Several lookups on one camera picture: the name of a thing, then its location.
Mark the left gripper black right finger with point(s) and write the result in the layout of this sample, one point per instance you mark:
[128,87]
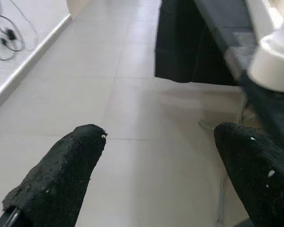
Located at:
[258,175]

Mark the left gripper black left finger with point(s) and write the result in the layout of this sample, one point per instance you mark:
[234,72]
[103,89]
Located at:
[59,175]

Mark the white plastic children table top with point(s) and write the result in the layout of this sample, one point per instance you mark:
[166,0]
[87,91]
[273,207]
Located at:
[267,63]

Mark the small black plug adapter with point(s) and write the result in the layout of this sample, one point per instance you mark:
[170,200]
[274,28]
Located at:
[10,34]

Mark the black tablecloth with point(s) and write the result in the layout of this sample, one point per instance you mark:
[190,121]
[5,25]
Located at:
[187,42]

